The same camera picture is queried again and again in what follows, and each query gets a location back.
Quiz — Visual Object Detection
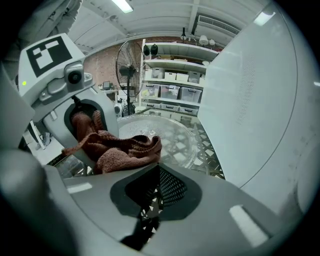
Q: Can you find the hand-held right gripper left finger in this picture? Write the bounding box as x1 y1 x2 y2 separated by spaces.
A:
0 61 76 256

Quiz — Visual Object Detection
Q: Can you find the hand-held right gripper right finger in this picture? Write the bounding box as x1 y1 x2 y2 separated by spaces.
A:
44 161 302 256

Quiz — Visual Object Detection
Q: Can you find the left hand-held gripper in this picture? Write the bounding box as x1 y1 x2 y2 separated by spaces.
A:
18 32 121 174

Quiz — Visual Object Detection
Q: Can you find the reddish brown cloth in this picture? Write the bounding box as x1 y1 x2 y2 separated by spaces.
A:
61 109 163 175

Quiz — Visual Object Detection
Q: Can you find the round glass plate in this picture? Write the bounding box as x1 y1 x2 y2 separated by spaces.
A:
116 114 201 170

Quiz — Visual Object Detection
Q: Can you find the white microwave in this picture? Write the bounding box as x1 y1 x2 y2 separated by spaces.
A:
196 3 320 221

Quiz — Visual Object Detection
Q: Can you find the row of clear storage bins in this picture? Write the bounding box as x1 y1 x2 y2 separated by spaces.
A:
141 83 203 116

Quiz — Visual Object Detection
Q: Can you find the black bag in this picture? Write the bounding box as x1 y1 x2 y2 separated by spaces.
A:
143 43 159 56

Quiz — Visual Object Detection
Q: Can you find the person's grey t-shirt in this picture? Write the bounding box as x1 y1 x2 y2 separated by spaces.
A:
0 0 84 67

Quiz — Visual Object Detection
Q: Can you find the white shelving unit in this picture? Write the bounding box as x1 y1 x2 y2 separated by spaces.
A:
139 41 221 119

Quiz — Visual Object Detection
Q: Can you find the ceiling light panel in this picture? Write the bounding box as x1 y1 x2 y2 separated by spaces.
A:
110 0 135 13

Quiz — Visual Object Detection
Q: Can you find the ceiling air vent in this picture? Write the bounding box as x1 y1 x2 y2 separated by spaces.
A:
193 14 241 36

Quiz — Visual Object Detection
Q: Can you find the black pedestal fan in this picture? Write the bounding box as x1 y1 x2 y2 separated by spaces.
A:
115 39 148 118

